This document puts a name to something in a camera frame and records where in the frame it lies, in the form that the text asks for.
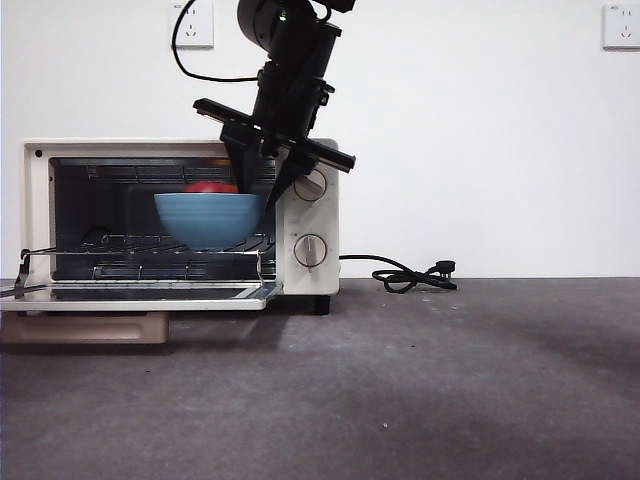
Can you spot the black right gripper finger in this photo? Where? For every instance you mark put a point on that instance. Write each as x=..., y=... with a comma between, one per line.
x=245, y=165
x=292, y=170

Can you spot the red yellow apple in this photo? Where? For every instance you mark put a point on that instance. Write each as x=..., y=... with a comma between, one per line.
x=210, y=188

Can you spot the blue bowl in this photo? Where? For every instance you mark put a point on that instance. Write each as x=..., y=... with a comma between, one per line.
x=210, y=220

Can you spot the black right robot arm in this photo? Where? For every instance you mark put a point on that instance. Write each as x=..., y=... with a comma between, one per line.
x=270, y=25

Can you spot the oven knob with slanted grip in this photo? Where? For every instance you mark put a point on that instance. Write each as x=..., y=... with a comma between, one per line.
x=312, y=187

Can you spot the cream Toshiba toaster oven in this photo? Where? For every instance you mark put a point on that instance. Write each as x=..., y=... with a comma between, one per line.
x=310, y=220

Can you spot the oven knob with upright grip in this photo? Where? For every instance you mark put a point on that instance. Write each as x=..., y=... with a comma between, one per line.
x=310, y=251

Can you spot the white wall socket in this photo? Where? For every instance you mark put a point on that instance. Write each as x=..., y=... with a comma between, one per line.
x=197, y=25
x=622, y=27

